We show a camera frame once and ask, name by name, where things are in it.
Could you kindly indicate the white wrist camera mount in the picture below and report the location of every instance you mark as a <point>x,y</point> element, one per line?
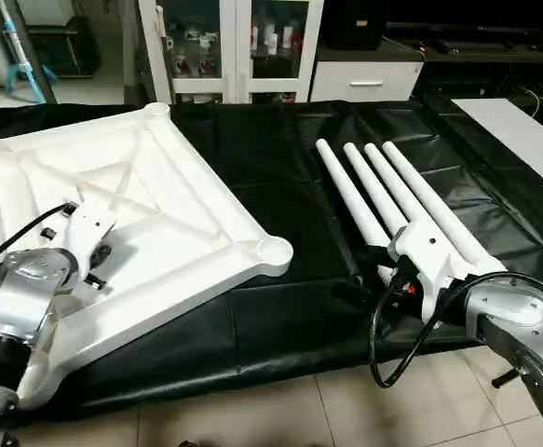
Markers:
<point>85,228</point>
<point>429,256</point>

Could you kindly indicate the white plastic table top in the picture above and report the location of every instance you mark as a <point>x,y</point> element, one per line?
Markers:
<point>187,223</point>

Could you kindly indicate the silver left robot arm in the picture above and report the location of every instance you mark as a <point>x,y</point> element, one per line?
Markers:
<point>20,298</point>

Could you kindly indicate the white plastic table leg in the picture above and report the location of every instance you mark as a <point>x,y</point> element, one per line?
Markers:
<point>446,205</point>
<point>403,186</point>
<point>350,186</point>
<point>380,186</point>

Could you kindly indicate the white side table black legs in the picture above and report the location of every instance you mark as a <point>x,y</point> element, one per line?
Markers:
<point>522,135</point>

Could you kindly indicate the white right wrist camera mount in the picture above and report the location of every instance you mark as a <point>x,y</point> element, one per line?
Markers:
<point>429,256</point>

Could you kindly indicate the teal floor stand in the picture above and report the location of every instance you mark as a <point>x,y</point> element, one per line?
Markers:
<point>24,65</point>

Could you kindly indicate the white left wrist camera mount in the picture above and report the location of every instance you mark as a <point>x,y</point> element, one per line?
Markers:
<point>85,228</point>

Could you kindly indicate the black box device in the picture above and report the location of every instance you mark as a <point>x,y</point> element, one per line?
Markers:
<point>350,23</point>

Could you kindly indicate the white glass door cabinet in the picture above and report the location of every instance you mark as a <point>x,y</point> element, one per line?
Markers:
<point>237,47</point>

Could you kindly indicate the white drawer unit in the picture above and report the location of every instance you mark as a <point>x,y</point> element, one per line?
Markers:
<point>364,82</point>

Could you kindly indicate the black plastic mat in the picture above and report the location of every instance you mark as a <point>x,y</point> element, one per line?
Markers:
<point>280,158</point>

